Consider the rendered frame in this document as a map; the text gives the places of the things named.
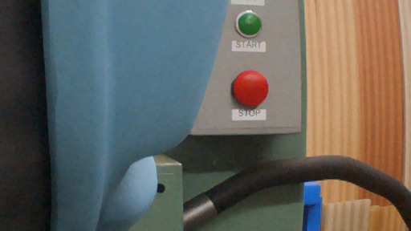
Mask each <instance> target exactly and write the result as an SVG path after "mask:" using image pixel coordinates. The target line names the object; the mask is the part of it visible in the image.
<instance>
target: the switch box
mask: <svg viewBox="0 0 411 231"><path fill-rule="evenodd" d="M244 11H253V12H255V13H256V14H257V15H258V16H259V17H260V18H261V21H262V30H261V32H260V33H259V34H258V35H256V36H255V37H253V38H244V37H242V36H241V35H240V34H239V33H238V32H237V29H236V27H235V25H234V24H235V19H236V18H237V17H238V15H239V14H240V13H243V12H244ZM232 41H257V42H266V52H253V51H232ZM219 42H220V44H219V48H218V54H217V58H216V60H215V63H214V68H213V70H212V74H211V76H210V81H209V84H208V86H207V88H206V92H205V96H204V99H203V101H202V104H201V107H200V110H199V112H198V114H197V118H196V120H195V123H194V125H193V128H192V130H191V131H190V133H189V135H191V136H258V135H268V134H297V133H299V132H300V130H301V77H300V70H301V53H300V34H299V6H298V0H264V6H258V5H244V4H231V0H229V1H228V10H227V13H226V18H225V22H224V25H223V28H222V34H221V38H220V41H219ZM248 70H255V71H258V72H260V73H261V74H263V75H264V77H265V78H266V80H267V82H268V94H267V97H266V98H265V99H264V100H263V102H262V103H260V104H258V105H255V106H246V105H244V104H242V103H240V102H239V101H238V100H237V99H236V98H235V96H234V90H233V84H234V81H235V79H236V77H237V76H238V75H239V74H240V73H242V72H244V71H248ZM234 109H266V120H232V110H234Z"/></svg>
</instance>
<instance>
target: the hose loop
mask: <svg viewBox="0 0 411 231"><path fill-rule="evenodd" d="M317 180H342V181H344V180H345V181H347V182H349V183H353V184H354V185H356V186H360V187H361V188H365V189H366V190H368V191H370V192H372V193H375V194H376V195H379V196H381V197H384V198H385V199H387V200H388V201H390V202H391V204H393V205H394V206H395V207H396V209H397V211H398V212H399V214H400V215H401V217H402V219H403V221H404V223H405V224H406V226H407V228H408V229H409V231H411V192H410V191H409V190H408V188H406V186H405V185H404V184H402V183H401V182H400V181H399V180H397V179H396V178H395V177H394V178H393V177H392V176H390V175H388V174H387V173H386V172H382V171H381V170H380V169H379V170H378V169H376V168H374V167H372V166H370V165H368V164H366V163H363V162H362V161H360V160H357V159H354V158H351V157H350V156H341V155H326V156H304V157H301V158H292V159H281V160H269V161H266V162H262V163H259V164H255V165H252V166H251V167H249V168H245V169H243V170H242V171H241V172H238V173H236V174H234V175H233V176H231V177H229V178H228V179H226V180H224V181H223V182H222V183H221V184H219V185H217V186H215V187H214V188H211V189H209V190H207V191H206V192H202V193H201V194H199V195H197V196H196V197H194V198H192V199H190V200H189V201H187V202H185V203H184V204H183V226H184V231H192V230H194V229H196V228H198V227H199V226H200V225H203V224H204V223H206V222H207V221H210V220H212V219H213V218H215V217H216V216H217V215H218V214H220V213H222V212H223V211H225V210H227V209H228V208H230V207H231V206H233V205H236V204H237V203H238V202H239V201H242V200H243V199H245V198H247V197H248V196H250V195H252V194H253V193H256V192H257V191H259V190H262V189H264V188H269V187H272V186H278V185H286V184H295V183H305V182H315V181H317Z"/></svg>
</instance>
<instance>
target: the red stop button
mask: <svg viewBox="0 0 411 231"><path fill-rule="evenodd" d="M233 90H234V96H235V98H236V99H237V100H238V101H239V102H240V103H242V104H244V105H246V106H255V105H258V104H260V103H262V102H263V100H264V99H265V98H266V97H267V94H268V82H267V80H266V78H265V77H264V75H263V74H261V73H260V72H258V71H255V70H248V71H244V72H242V73H240V74H239V75H238V76H237V77H236V79H235V81H234V84H233Z"/></svg>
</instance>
